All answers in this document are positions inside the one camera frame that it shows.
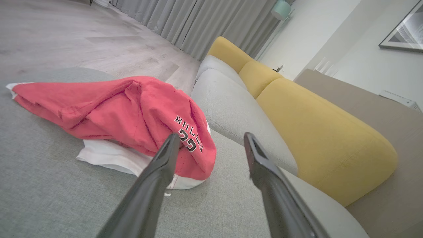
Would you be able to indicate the black framed wall picture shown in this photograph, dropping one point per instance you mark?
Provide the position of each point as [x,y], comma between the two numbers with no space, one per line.
[409,29]

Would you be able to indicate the mint green floor lamp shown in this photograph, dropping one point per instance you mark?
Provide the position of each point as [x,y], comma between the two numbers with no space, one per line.
[281,9]

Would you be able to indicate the grey pleated curtain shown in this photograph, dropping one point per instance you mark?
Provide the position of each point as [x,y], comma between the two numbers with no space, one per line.
[198,23]

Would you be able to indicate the large grey sofa seat cushion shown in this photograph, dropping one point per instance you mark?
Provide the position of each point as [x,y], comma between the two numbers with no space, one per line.
[238,112]

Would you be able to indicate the red white basketball jersey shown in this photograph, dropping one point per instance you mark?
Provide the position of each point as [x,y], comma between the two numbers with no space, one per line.
[82,99]

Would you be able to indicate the medium yellow sofa back cushion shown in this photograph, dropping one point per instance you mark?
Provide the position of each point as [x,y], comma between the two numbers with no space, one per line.
[257,77]

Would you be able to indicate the large yellow sofa back cushion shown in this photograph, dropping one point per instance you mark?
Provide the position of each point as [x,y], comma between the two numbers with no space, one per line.
[324,138]

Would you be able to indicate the small grey sofa seat cushion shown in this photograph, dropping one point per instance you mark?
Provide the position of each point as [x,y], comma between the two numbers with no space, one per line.
[218,67]

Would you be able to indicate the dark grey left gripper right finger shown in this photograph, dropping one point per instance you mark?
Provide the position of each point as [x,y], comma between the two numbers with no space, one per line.
[281,205]

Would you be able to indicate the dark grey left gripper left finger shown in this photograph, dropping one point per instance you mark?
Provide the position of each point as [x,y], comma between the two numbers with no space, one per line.
[148,198]

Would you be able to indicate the taupe partition ledge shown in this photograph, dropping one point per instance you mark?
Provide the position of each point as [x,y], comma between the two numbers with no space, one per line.
[380,115]

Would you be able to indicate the white flat box device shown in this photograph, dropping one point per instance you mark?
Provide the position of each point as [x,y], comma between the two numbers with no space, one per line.
[396,97]

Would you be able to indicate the small yellow sofa back cushion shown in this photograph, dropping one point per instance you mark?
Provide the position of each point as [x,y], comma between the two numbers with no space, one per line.
[228,53]

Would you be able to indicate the red shorts with Bulls print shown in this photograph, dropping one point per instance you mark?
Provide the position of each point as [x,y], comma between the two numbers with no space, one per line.
[158,109]

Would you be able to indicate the white wall socket plug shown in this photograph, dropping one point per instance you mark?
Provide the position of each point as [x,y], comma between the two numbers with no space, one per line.
[278,68]

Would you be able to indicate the white ribbed wall fixture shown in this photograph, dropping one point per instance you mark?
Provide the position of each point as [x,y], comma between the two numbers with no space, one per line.
[325,67]

